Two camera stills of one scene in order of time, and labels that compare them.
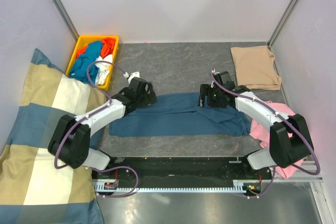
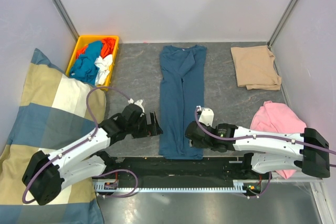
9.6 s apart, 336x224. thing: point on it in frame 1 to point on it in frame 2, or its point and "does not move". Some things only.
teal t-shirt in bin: [91, 52] does not move
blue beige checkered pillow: [32, 190] does not move
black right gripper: [206, 89] to [196, 145]
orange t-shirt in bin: [107, 48] does not move
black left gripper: [150, 98] to [149, 130]
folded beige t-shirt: [254, 68] does not move
